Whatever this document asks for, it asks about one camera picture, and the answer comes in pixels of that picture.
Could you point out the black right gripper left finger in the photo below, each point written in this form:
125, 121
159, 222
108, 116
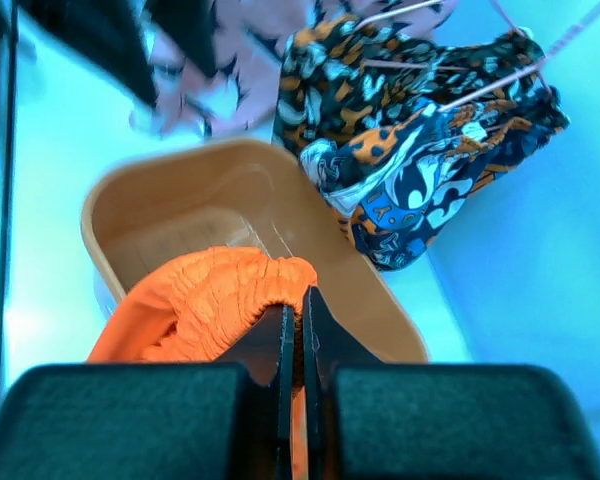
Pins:
228, 419

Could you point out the pink shark print shorts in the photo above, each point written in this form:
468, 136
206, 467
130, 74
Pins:
249, 38

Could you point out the orange black camouflage shorts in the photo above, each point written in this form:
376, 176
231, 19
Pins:
342, 78

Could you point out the bright orange shorts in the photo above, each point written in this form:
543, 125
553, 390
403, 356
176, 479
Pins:
196, 306

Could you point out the blue orange patterned shorts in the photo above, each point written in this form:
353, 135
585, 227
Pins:
394, 188

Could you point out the orange plastic basket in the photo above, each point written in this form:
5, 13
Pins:
242, 192

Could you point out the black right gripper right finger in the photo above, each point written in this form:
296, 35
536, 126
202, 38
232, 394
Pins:
367, 419

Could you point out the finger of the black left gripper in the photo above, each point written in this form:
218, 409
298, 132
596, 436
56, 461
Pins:
109, 33

